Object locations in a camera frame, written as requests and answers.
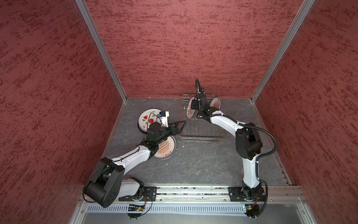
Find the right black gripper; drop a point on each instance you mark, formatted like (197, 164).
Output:
(194, 101)

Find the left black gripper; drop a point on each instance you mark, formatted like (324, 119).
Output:
(176, 126)

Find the orange sunburst plate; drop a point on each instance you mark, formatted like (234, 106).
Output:
(190, 110)

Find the brown leaf pattern plate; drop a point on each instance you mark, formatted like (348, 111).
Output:
(216, 103)

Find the strawberry pattern white plate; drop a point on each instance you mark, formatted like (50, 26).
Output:
(148, 117)

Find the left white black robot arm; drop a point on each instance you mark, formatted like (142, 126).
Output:
(107, 184)

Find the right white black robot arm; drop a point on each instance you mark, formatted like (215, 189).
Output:
(248, 142)

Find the left small circuit board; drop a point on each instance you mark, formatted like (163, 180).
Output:
(136, 208)

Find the small circuit board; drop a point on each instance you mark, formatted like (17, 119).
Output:
(252, 210)
(136, 208)

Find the right small circuit board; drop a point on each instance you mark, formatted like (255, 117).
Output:
(252, 210)

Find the right corner aluminium profile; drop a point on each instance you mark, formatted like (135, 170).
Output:
(294, 27)

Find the corner aluminium profile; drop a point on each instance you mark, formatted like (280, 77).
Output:
(294, 27)
(84, 10)

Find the left corner aluminium profile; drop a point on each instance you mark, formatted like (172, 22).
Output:
(84, 10)

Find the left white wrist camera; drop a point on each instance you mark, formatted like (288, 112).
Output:
(163, 116)

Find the metal wire dish rack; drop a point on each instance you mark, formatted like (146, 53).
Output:
(198, 130)

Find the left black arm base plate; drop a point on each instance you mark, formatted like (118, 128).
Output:
(146, 192)

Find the white slotted cable duct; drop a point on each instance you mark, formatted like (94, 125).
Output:
(186, 209)

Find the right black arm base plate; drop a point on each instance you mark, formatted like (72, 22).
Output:
(237, 194)

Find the aluminium mounting rail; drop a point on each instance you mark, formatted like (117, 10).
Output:
(169, 193)

